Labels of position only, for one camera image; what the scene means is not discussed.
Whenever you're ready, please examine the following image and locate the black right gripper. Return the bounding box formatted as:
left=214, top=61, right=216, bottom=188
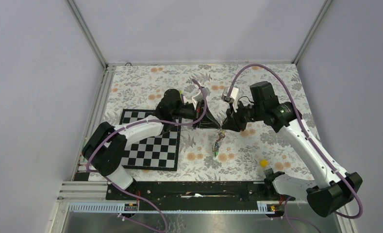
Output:
left=221, top=99, right=264, bottom=133

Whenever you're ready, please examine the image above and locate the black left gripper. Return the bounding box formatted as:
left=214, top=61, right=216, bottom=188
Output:
left=172, top=100, right=220, bottom=130

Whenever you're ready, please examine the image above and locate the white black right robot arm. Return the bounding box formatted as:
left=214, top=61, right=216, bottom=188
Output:
left=221, top=81, right=363, bottom=217

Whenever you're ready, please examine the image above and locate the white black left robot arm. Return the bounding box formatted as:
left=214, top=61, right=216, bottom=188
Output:
left=82, top=89, right=220, bottom=200

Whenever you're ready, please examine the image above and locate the floral patterned table mat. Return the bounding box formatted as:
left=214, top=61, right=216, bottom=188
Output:
left=87, top=64, right=334, bottom=183

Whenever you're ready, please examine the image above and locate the yellow cube block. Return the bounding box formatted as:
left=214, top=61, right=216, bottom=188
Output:
left=259, top=160, right=269, bottom=169

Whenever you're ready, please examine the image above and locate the black white chessboard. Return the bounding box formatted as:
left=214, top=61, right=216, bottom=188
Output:
left=121, top=125, right=181, bottom=171

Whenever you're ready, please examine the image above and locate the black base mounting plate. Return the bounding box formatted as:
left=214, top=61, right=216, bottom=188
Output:
left=105, top=181, right=288, bottom=213

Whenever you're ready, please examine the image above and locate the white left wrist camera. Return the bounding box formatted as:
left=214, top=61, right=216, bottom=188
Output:
left=191, top=87, right=208, bottom=109

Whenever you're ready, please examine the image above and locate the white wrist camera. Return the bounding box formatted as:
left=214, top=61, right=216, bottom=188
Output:
left=191, top=87, right=208, bottom=109
left=221, top=87, right=239, bottom=104

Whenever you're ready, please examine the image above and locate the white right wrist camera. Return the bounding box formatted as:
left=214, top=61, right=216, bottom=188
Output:
left=221, top=87, right=239, bottom=104

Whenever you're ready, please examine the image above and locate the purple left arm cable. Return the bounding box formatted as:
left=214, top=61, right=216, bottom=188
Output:
left=85, top=79, right=209, bottom=232

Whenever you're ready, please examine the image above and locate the grey slotted cable duct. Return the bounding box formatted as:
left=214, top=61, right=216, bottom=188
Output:
left=69, top=201, right=280, bottom=214

